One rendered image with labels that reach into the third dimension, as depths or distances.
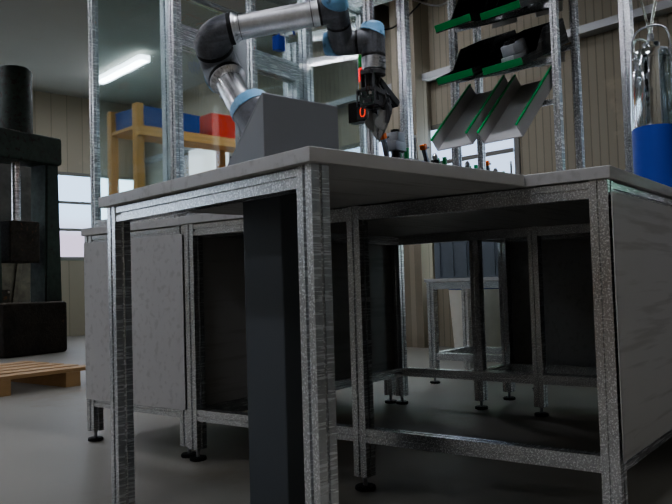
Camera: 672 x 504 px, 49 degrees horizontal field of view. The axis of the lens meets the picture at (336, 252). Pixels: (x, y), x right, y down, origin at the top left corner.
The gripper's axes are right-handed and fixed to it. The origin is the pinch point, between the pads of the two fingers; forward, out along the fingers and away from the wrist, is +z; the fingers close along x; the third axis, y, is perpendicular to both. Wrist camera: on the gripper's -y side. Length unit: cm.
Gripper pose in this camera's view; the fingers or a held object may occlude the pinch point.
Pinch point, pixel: (379, 135)
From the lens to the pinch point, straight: 234.8
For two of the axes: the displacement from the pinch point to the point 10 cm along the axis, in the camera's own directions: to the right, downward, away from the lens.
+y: -6.1, -0.2, -8.0
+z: 0.3, 10.0, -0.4
